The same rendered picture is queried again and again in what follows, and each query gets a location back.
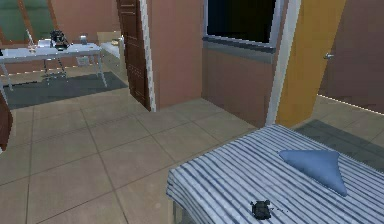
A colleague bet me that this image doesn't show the blue pillow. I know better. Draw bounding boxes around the blue pillow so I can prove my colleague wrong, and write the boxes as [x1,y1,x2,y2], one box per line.
[278,148,349,197]

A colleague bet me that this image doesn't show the white table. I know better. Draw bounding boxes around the white table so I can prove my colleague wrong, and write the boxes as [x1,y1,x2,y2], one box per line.
[0,42,108,93]

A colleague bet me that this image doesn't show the white laptop computer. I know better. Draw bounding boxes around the white laptop computer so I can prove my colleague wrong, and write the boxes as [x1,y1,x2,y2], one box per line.
[36,38,53,49]

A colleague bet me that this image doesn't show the dark grey floor cloth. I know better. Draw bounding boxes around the dark grey floor cloth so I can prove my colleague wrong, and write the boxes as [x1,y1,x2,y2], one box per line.
[2,71,130,110]

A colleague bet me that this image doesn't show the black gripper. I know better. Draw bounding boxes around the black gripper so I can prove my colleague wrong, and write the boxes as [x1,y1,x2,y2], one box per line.
[250,199,290,221]

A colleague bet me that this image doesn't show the metal frame chair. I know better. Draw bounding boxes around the metal frame chair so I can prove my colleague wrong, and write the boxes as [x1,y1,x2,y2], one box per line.
[41,57,68,82]

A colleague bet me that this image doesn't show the blue white striped bed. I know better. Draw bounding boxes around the blue white striped bed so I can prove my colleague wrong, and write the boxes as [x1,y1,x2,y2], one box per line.
[165,123,384,224]

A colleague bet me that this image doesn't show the green window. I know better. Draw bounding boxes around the green window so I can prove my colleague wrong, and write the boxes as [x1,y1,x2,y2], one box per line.
[0,0,60,44]

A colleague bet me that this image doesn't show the clear glass bottle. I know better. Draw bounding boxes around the clear glass bottle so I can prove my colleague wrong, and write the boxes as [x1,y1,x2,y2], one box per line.
[26,29,37,53]

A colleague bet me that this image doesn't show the black appliance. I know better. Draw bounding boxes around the black appliance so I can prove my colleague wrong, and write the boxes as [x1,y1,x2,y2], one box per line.
[49,29,70,51]

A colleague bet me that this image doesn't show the dark window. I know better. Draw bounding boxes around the dark window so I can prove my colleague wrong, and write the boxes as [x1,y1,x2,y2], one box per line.
[202,0,285,52]

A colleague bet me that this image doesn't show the white box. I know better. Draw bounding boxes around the white box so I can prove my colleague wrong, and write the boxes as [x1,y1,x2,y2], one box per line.
[75,55,91,68]

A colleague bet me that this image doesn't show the brown furniture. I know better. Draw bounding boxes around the brown furniture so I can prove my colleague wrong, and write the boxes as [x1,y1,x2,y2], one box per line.
[0,92,14,152]

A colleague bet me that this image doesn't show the dark brown room door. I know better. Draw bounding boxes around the dark brown room door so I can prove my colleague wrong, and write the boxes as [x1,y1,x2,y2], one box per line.
[115,0,152,112]

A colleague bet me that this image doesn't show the yellow room door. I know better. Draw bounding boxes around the yellow room door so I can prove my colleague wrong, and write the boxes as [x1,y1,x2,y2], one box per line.
[275,0,348,129]

